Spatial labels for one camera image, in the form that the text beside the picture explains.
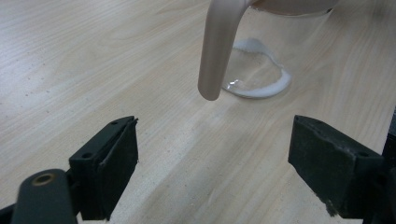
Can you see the white granular powder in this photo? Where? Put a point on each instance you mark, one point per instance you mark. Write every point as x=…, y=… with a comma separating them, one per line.
x=267, y=91

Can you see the clear glass jar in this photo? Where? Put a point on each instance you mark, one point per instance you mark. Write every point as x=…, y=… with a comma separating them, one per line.
x=218, y=46

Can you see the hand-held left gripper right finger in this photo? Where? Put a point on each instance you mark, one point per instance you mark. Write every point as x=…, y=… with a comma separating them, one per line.
x=336, y=168

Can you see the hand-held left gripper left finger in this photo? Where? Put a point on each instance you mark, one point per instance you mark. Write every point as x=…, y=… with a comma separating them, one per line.
x=106, y=161

